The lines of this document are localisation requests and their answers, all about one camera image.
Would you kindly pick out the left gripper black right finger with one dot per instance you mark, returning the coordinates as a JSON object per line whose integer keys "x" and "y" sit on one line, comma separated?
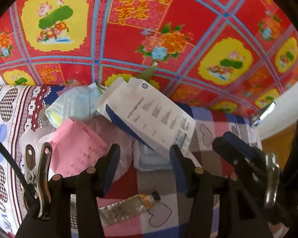
{"x": 239, "y": 214}

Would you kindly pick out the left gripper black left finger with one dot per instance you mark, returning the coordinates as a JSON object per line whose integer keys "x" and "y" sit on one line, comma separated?
{"x": 91, "y": 184}

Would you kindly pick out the white blue printed box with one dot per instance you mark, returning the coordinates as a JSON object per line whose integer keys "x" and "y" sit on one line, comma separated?
{"x": 147, "y": 115}

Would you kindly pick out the silver spring clamp right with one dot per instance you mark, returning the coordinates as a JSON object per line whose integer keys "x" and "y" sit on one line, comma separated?
{"x": 273, "y": 172}

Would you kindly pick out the silver spring clamp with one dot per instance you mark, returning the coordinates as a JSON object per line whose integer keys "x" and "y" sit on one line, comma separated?
{"x": 36, "y": 175}
{"x": 273, "y": 172}

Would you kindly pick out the silver ointment tube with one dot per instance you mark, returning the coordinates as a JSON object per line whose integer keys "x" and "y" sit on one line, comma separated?
{"x": 127, "y": 208}

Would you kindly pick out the pink paper receipt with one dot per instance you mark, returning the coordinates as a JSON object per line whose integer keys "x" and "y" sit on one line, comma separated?
{"x": 76, "y": 147}

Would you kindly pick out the silver spring clamp left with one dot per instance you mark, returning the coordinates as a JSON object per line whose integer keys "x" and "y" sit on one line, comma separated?
{"x": 36, "y": 175}

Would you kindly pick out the patchwork heart bed sheet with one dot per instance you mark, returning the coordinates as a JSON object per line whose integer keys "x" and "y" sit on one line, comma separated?
{"x": 21, "y": 108}

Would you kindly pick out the clear plastic packaging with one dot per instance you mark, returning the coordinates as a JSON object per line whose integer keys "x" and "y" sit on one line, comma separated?
{"x": 109, "y": 132}

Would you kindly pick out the smartphone on bed corner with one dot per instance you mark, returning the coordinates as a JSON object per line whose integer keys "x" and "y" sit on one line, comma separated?
{"x": 259, "y": 116}

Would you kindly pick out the red floral headboard cloth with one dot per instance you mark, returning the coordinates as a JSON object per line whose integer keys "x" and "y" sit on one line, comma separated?
{"x": 235, "y": 56}

